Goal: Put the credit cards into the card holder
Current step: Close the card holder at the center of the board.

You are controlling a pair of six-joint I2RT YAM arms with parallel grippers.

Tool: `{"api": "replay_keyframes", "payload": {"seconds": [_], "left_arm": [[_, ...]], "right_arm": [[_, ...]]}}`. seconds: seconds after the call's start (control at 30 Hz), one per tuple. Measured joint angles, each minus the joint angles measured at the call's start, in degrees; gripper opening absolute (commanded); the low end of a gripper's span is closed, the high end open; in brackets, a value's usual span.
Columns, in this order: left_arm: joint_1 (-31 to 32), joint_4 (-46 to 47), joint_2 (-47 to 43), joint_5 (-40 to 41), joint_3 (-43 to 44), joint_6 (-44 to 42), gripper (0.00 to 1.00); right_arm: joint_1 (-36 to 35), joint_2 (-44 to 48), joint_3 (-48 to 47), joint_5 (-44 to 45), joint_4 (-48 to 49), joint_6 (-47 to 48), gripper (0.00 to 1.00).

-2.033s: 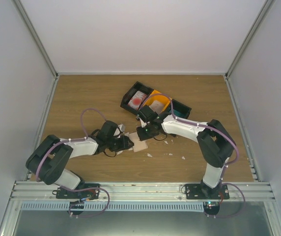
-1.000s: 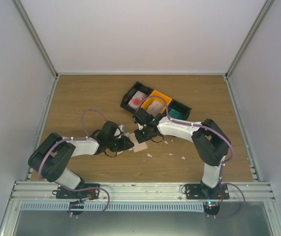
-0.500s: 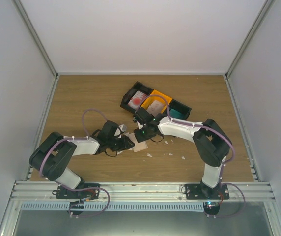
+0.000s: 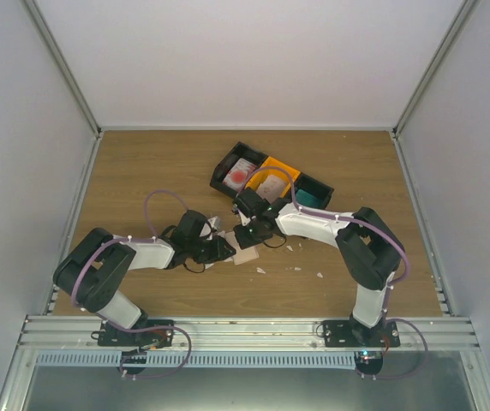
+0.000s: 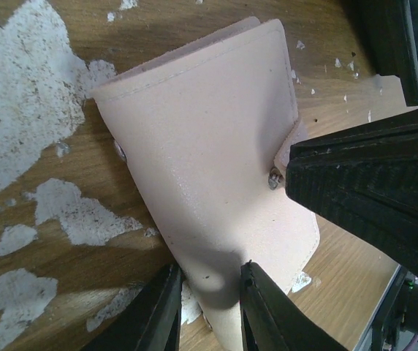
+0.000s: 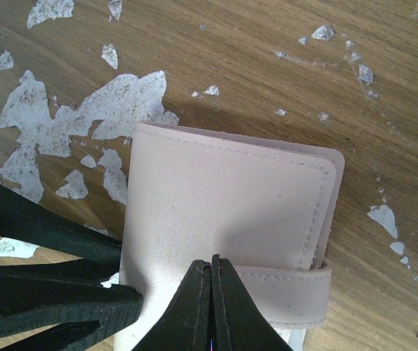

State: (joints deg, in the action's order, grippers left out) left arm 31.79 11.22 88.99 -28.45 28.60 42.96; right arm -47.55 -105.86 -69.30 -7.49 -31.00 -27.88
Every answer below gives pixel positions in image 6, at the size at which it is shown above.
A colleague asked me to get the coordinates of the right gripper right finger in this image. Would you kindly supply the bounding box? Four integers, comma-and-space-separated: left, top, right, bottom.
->
211, 254, 291, 350

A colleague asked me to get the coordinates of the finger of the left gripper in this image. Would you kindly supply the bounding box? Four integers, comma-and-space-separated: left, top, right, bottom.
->
0, 184, 121, 263
0, 260, 143, 350

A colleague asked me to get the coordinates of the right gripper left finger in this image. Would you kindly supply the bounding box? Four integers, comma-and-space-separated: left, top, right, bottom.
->
134, 260, 211, 350

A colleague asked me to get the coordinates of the beige leather card holder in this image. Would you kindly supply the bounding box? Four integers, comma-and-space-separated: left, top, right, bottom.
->
114, 123, 345, 350

